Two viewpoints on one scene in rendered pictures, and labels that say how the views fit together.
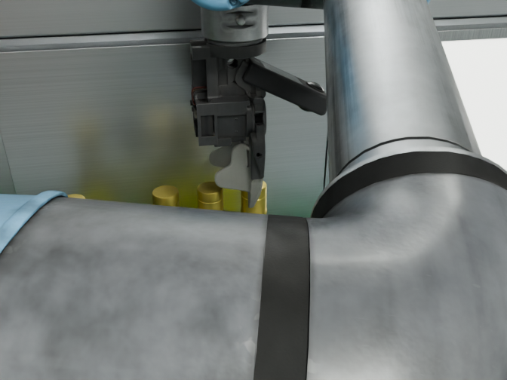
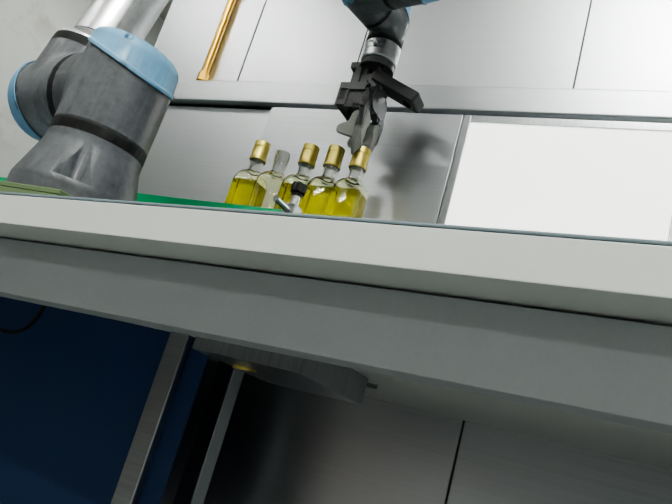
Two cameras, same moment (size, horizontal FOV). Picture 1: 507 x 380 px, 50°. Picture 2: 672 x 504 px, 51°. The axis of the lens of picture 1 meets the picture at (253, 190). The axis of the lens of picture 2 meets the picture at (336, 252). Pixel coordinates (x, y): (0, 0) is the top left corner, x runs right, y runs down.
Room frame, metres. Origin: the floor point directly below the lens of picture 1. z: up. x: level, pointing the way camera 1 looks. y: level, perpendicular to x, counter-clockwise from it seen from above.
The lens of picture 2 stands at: (-0.37, -0.79, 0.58)
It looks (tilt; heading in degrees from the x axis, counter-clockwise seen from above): 16 degrees up; 38
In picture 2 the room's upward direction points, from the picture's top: 16 degrees clockwise
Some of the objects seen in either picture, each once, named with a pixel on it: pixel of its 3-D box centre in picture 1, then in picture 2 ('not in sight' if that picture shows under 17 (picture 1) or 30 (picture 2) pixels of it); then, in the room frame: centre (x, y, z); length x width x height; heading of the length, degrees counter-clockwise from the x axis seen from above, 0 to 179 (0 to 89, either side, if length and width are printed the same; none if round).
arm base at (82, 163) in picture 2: not in sight; (84, 175); (0.07, -0.04, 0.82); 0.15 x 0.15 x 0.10
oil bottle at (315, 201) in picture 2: not in sight; (312, 228); (0.61, 0.06, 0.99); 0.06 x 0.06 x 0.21; 12
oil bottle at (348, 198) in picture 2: not in sight; (338, 231); (0.62, 0.00, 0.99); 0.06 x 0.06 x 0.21; 11
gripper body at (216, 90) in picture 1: (229, 90); (366, 91); (0.62, 0.03, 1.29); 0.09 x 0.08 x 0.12; 101
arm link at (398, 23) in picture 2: not in sight; (388, 24); (0.62, 0.02, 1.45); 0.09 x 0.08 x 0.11; 176
